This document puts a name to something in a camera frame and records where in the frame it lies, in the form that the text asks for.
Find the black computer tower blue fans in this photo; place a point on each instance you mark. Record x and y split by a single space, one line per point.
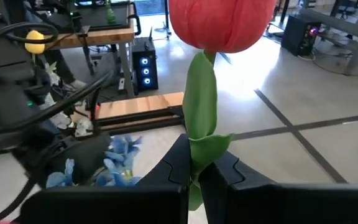
145 49

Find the yellow artificial tulip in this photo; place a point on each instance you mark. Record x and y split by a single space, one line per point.
34 42

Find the wooden workbench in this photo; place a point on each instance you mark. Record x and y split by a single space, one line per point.
104 36

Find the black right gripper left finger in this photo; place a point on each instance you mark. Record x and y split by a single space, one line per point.
104 205

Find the blue artificial flower bunch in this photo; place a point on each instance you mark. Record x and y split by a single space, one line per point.
118 152

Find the white artificial flower bunch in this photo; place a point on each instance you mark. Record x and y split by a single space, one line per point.
61 119

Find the red artificial tulip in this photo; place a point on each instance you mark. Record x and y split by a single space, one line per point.
222 25

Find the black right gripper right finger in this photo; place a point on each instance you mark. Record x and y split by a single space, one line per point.
291 205

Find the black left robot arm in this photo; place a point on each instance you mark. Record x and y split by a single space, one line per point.
5 93

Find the green bottle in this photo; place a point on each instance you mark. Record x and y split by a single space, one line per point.
110 14

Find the person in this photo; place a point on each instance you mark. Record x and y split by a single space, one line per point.
59 67

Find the grey metal bench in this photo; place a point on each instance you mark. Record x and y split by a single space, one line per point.
353 31

